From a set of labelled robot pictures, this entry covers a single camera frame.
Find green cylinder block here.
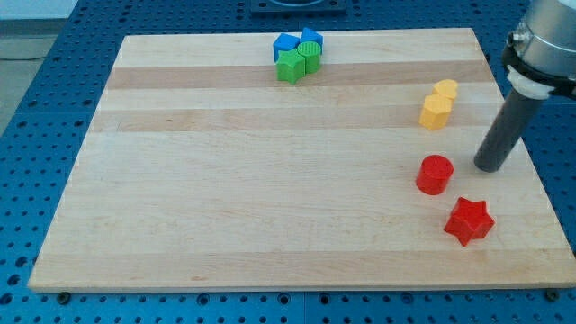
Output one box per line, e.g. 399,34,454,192
297,41,322,74

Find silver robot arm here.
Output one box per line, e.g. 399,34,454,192
502,0,575,100

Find wooden board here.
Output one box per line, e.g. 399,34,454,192
29,28,575,293

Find yellow hexagon block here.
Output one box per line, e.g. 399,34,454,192
418,94,453,131

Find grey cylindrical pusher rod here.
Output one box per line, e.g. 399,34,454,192
473,88,544,173

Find yellow heart block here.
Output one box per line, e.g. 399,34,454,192
432,79,459,101

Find green star block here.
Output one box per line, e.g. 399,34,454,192
275,49,306,85

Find red star block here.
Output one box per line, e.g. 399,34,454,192
444,197,495,247

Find blue cube block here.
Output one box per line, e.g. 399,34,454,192
273,33,300,62

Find red cylinder block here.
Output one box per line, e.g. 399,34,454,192
416,155,454,195

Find blue triangle block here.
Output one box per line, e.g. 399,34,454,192
300,27,324,50

